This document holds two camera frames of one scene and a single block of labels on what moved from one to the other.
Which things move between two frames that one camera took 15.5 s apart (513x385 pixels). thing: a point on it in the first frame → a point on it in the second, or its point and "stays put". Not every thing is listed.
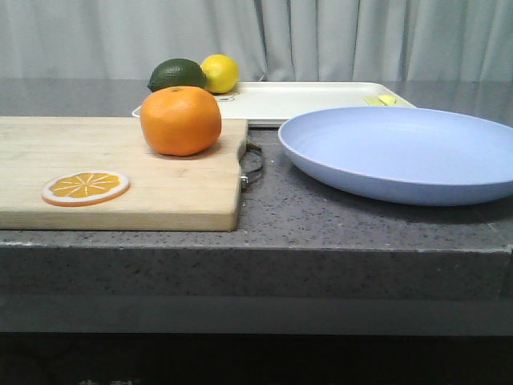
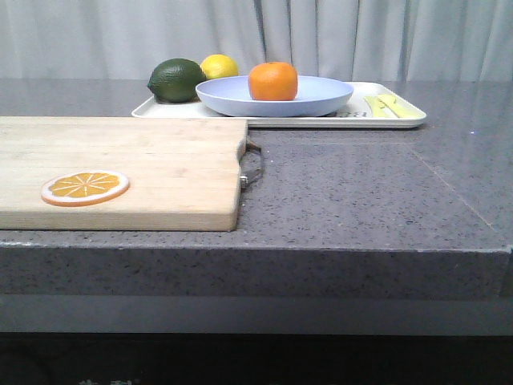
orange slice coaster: (84, 188) stays put
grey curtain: (269, 40) stays put
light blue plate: (411, 156) → (315, 96)
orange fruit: (181, 121) → (272, 81)
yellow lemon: (222, 73) stays put
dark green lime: (177, 72) stays put
